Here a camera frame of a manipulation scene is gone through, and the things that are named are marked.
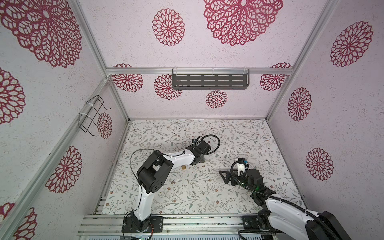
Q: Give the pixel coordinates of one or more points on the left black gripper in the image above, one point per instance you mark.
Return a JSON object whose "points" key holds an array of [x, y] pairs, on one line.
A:
{"points": [[202, 158]]}

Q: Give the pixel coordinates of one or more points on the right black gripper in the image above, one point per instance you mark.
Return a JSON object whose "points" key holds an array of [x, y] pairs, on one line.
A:
{"points": [[234, 174]]}

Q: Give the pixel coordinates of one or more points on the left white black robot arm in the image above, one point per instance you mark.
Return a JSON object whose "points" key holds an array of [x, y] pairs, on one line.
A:
{"points": [[151, 177]]}

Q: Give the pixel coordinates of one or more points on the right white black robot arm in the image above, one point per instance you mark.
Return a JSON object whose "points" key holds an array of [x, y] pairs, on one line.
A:
{"points": [[279, 216]]}

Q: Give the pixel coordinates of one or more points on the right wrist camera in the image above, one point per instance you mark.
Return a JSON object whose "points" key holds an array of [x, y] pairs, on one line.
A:
{"points": [[242, 167]]}

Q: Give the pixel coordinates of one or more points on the dark metal wall shelf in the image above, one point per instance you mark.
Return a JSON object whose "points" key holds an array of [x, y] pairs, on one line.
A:
{"points": [[213, 81]]}

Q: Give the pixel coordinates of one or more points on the black wire wall basket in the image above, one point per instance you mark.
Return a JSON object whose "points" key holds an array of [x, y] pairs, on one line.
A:
{"points": [[96, 121]]}

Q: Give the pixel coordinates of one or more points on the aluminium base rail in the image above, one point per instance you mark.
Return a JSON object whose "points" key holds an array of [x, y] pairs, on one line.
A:
{"points": [[173, 224]]}

